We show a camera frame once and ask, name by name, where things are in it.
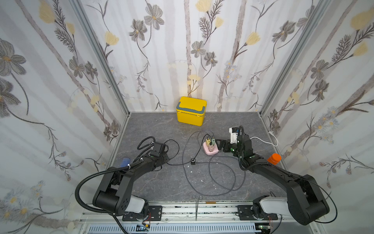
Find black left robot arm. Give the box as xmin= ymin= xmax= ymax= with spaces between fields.
xmin=75 ymin=136 xmax=169 ymax=220

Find orange bottle cap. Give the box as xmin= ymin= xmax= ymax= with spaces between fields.
xmin=267 ymin=153 xmax=282 ymax=165

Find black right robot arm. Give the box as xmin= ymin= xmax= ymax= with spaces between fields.
xmin=218 ymin=126 xmax=330 ymax=225

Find blue transparent bottle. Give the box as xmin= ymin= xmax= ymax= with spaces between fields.
xmin=120 ymin=158 xmax=131 ymax=167

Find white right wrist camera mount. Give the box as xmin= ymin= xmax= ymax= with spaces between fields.
xmin=229 ymin=127 xmax=240 ymax=144

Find white power strip cord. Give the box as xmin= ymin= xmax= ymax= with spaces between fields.
xmin=250 ymin=131 xmax=279 ymax=147

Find pink power strip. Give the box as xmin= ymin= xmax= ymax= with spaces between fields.
xmin=203 ymin=142 xmax=219 ymax=156

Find yellow plastic storage box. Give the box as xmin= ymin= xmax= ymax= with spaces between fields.
xmin=176 ymin=97 xmax=207 ymax=126

